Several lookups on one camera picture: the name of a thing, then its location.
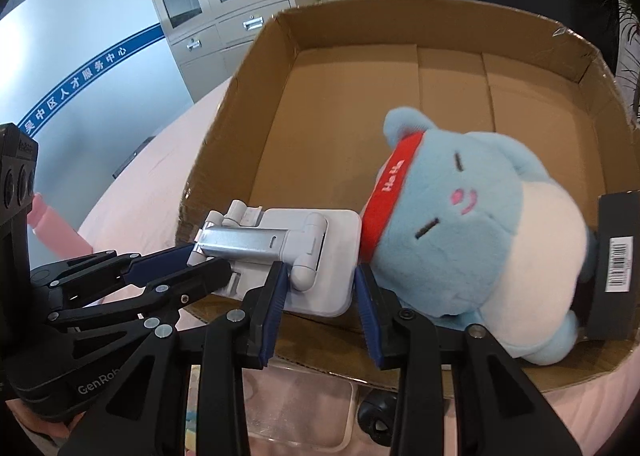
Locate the grey metal filing cabinet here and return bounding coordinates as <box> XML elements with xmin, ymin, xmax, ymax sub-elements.
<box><xmin>136</xmin><ymin>0</ymin><xmax>297</xmax><ymax>104</ymax></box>

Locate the blue plush toy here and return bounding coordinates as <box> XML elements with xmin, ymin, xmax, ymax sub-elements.
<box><xmin>357</xmin><ymin>106</ymin><xmax>599</xmax><ymax>367</ymax></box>

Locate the brown cardboard box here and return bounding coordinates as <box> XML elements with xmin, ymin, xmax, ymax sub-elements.
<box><xmin>175</xmin><ymin>0</ymin><xmax>640</xmax><ymax>394</ymax></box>

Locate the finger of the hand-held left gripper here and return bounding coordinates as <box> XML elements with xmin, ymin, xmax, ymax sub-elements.
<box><xmin>30</xmin><ymin>243</ymin><xmax>202</xmax><ymax>311</ymax></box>
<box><xmin>46</xmin><ymin>257</ymin><xmax>236</xmax><ymax>334</ymax></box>

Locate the black box with barcode label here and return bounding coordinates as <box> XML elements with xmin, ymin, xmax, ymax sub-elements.
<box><xmin>586</xmin><ymin>190</ymin><xmax>640</xmax><ymax>341</ymax></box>

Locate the pink bottle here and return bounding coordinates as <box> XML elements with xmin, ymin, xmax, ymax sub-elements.
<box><xmin>27</xmin><ymin>193</ymin><xmax>94</xmax><ymax>259</ymax></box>

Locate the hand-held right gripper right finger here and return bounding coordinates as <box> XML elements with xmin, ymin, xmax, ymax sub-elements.
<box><xmin>354</xmin><ymin>265</ymin><xmax>576</xmax><ymax>456</ymax></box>

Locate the white folding phone stand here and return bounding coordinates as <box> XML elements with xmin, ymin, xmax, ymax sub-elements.
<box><xmin>186</xmin><ymin>200</ymin><xmax>362</xmax><ymax>317</ymax></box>

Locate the thin-leaved green plant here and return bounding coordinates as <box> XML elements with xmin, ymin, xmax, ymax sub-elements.
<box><xmin>616</xmin><ymin>0</ymin><xmax>640</xmax><ymax>131</ymax></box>

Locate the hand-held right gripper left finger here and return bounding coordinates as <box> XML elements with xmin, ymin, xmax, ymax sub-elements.
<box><xmin>60</xmin><ymin>261</ymin><xmax>288</xmax><ymax>456</ymax></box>

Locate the clear plastic container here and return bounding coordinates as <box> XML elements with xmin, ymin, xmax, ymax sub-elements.
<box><xmin>187</xmin><ymin>365</ymin><xmax>362</xmax><ymax>443</ymax></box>

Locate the small black round object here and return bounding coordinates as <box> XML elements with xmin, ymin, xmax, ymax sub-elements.
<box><xmin>357</xmin><ymin>388</ymin><xmax>402</xmax><ymax>448</ymax></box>

